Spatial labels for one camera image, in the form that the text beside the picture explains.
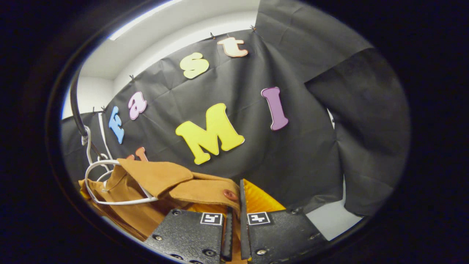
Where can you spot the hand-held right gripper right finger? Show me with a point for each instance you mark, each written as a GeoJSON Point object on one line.
{"type": "Point", "coordinates": [244, 234]}

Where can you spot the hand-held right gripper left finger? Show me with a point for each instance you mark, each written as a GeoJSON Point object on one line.
{"type": "Point", "coordinates": [228, 238]}

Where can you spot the brown shirt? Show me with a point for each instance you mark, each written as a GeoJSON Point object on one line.
{"type": "Point", "coordinates": [157, 176]}

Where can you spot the white hanger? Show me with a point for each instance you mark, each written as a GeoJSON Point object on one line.
{"type": "Point", "coordinates": [89, 190]}
{"type": "Point", "coordinates": [88, 146]}

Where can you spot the black clothes rack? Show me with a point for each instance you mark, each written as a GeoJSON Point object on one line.
{"type": "Point", "coordinates": [75, 110]}

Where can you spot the black backdrop cloth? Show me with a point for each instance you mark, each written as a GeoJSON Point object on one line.
{"type": "Point", "coordinates": [293, 128]}

